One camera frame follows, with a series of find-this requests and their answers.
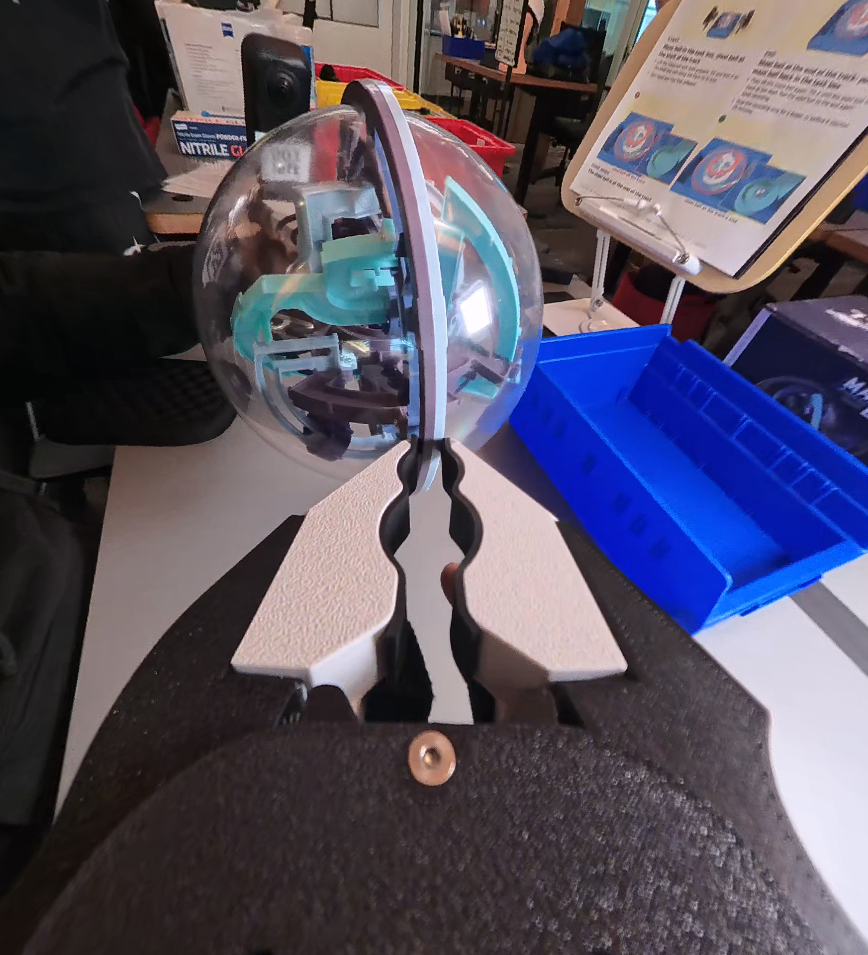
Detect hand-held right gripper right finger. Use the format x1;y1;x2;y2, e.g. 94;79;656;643
441;439;630;723

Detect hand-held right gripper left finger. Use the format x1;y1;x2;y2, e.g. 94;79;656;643
229;440;416;700

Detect clear maze ball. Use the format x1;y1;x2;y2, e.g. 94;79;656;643
192;78;545;495

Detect person's left forearm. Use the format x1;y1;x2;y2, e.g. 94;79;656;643
0;240;205;413

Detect dark maze ball box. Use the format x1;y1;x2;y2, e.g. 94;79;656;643
723;296;868;487

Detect white carton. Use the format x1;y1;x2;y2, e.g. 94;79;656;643
156;0;317;119

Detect nitrile glove box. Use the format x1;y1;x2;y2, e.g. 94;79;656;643
170;110;271;159

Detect stack of white papers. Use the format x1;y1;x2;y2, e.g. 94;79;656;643
161;153;218;198

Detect blue plastic bin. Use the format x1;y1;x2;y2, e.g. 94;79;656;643
508;323;868;637

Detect orange-edged desk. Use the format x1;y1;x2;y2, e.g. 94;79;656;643
143;190;211;236

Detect black textured wrist pad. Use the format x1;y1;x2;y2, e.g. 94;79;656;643
27;357;238;449

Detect instruction sheet on stand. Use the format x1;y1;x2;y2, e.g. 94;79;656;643
561;0;868;333

